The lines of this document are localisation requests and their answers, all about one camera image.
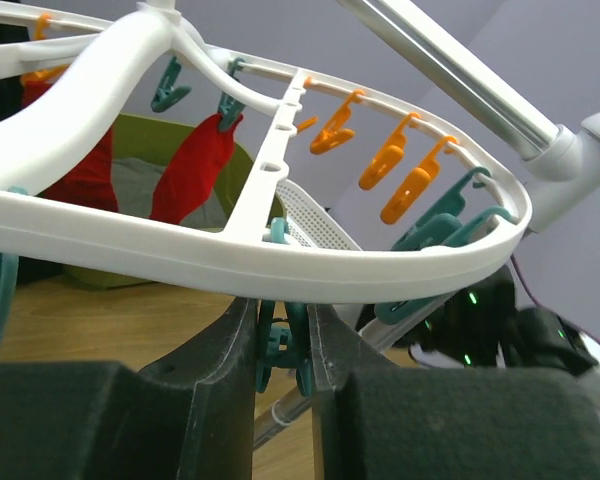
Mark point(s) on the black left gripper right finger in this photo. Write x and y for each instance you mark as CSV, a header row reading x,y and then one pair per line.
x,y
374,419

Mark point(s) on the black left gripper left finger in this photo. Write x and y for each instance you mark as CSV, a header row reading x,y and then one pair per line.
x,y
187,415

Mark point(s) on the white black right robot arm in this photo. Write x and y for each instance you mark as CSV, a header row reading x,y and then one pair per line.
x,y
482,326

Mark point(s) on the white round clip hanger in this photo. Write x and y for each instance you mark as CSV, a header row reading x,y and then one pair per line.
x,y
105,61

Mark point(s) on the silver white clothes rack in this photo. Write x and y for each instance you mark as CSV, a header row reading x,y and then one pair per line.
x,y
566,166

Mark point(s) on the white perforated plastic basket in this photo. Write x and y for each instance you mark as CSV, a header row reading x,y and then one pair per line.
x,y
309,223

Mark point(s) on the orange clothes clip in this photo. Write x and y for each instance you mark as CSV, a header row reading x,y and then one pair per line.
x,y
388,156
334,134
416,182

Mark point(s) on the grey cloth in bin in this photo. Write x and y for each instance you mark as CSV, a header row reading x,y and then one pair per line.
x,y
134,181

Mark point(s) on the red sock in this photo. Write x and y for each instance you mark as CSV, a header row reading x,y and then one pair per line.
x,y
89,183
189,179

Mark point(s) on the olive green plastic bin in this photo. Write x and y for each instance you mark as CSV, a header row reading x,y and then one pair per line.
x,y
155,141

